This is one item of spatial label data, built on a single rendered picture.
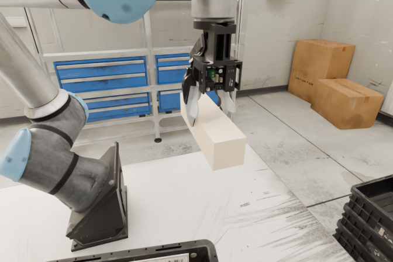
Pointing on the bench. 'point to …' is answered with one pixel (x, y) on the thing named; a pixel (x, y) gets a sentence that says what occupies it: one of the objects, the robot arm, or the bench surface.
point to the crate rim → (148, 252)
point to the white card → (168, 258)
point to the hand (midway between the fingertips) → (206, 117)
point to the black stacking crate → (181, 254)
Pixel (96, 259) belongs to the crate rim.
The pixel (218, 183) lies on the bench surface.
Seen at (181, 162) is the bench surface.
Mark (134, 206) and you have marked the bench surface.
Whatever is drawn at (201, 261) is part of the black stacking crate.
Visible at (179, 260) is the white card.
